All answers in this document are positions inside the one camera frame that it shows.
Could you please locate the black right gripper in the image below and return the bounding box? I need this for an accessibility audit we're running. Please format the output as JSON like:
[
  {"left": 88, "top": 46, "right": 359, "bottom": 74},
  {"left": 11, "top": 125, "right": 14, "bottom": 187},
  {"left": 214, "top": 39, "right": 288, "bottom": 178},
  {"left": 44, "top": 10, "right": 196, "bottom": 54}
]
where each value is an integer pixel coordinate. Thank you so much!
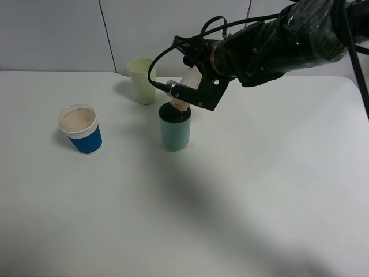
[{"left": 172, "top": 35, "right": 219, "bottom": 77}]

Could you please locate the clear bottle with pink label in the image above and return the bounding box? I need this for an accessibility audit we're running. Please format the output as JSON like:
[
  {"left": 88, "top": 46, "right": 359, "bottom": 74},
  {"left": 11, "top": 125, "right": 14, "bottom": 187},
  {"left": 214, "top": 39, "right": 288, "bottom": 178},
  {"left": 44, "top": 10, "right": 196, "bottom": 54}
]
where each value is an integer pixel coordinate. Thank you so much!
[{"left": 170, "top": 66, "right": 202, "bottom": 114}]

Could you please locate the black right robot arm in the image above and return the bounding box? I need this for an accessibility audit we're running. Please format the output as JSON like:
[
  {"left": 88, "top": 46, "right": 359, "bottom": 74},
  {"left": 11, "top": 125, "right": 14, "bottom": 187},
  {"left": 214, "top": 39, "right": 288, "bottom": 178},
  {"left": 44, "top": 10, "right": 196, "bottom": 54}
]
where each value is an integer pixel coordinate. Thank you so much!
[{"left": 172, "top": 1, "right": 368, "bottom": 87}]

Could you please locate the pale yellow plastic cup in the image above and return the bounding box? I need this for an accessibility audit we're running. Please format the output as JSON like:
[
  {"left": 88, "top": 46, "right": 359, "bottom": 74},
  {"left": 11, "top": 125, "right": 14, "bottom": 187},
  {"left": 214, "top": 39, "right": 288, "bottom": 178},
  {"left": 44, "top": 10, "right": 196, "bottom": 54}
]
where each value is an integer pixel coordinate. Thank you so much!
[{"left": 127, "top": 57, "right": 156, "bottom": 105}]

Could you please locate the teal plastic cup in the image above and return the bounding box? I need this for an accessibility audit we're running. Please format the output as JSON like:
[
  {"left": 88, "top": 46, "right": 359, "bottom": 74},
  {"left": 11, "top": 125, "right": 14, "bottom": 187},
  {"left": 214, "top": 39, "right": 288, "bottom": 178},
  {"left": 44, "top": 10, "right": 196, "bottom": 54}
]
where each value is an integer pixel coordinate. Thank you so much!
[{"left": 159, "top": 102, "right": 192, "bottom": 151}]

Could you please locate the blue cup with clear lid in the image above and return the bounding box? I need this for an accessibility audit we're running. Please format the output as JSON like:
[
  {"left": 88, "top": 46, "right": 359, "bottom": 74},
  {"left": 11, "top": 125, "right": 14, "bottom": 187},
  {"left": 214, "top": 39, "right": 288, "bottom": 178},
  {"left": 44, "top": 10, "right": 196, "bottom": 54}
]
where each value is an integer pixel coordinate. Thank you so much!
[{"left": 57, "top": 104, "right": 103, "bottom": 155}]

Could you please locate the black camera cable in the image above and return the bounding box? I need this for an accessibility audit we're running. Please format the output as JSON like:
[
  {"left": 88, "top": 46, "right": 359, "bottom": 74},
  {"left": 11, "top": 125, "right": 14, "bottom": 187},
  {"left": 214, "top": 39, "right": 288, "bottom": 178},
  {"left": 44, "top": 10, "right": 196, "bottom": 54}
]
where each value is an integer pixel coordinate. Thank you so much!
[{"left": 147, "top": 16, "right": 282, "bottom": 93}]

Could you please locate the black wrist camera with silver top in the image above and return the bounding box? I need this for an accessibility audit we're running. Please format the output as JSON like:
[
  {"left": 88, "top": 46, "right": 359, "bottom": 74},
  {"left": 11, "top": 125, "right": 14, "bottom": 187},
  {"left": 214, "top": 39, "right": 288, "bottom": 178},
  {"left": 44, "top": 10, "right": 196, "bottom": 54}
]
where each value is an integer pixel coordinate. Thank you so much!
[{"left": 165, "top": 73, "right": 231, "bottom": 112}]

